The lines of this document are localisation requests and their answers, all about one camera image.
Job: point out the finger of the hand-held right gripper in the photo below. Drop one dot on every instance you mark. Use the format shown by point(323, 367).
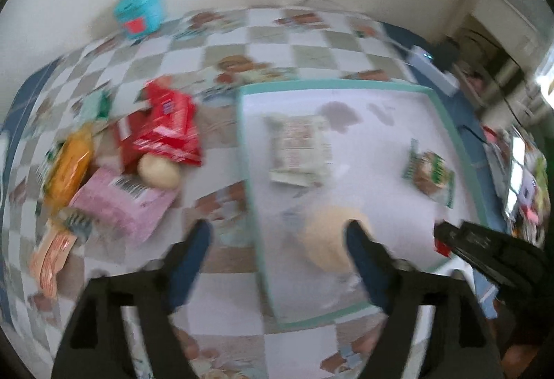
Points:
point(469, 257)
point(484, 234)

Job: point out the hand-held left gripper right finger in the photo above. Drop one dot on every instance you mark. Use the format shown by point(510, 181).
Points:
point(368, 266)

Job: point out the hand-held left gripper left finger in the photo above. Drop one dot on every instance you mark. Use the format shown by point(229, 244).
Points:
point(190, 262)

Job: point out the small red packet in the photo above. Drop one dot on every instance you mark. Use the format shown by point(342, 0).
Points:
point(442, 249)

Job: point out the pink snack packet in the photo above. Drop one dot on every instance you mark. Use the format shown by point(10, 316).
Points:
point(121, 203)

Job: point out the teal-rimmed white tray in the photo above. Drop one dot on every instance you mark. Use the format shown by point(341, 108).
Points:
point(381, 132)

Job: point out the red snack packet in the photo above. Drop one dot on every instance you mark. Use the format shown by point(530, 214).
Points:
point(169, 128)

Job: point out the orange striped snack packet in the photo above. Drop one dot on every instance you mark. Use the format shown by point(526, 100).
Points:
point(49, 260)

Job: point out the large round wrapped bun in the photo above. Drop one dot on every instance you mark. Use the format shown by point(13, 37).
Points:
point(324, 236)

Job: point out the green and brown snack packet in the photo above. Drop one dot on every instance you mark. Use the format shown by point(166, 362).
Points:
point(433, 175)

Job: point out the small round wrapped bun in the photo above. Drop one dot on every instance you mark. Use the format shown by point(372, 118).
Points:
point(158, 172)

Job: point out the white printed snack packet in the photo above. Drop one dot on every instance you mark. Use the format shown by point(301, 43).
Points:
point(298, 149)

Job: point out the mint green snack packet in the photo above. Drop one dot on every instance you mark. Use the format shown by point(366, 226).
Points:
point(96, 107)

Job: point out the black adapter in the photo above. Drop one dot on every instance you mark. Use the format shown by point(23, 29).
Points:
point(449, 52)

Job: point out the checked printed tablecloth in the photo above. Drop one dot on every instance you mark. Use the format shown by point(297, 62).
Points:
point(225, 54)

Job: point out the teal storage box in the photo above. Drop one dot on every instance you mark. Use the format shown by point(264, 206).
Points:
point(140, 11)

